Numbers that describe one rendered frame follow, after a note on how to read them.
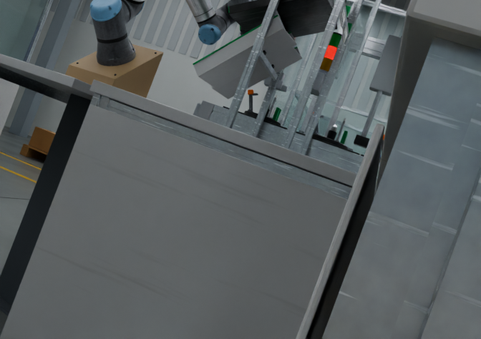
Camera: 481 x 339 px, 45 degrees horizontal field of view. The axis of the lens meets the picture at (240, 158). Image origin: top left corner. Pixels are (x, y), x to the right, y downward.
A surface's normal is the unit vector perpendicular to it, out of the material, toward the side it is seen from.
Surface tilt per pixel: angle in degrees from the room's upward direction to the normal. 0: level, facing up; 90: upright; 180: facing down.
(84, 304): 90
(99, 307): 90
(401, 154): 90
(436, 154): 90
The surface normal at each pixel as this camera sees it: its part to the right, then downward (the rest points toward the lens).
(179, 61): -0.24, -0.11
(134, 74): 0.80, 0.29
